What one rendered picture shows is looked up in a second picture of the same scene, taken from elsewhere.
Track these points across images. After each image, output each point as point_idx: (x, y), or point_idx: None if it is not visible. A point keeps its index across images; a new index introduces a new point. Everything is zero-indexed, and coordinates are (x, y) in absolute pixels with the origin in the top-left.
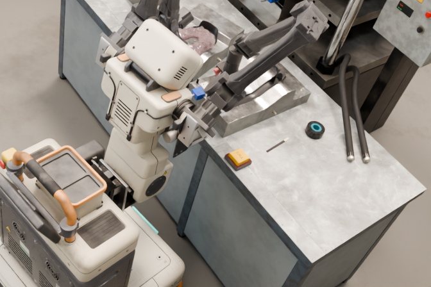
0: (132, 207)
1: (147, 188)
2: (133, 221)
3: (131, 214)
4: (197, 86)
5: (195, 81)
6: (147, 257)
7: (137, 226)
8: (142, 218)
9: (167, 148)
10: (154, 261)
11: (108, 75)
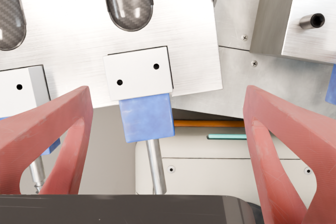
0: (210, 137)
1: None
2: (235, 160)
3: (223, 154)
4: (327, 40)
5: (291, 18)
6: (296, 183)
7: (247, 161)
8: (237, 142)
9: None
10: (307, 180)
11: None
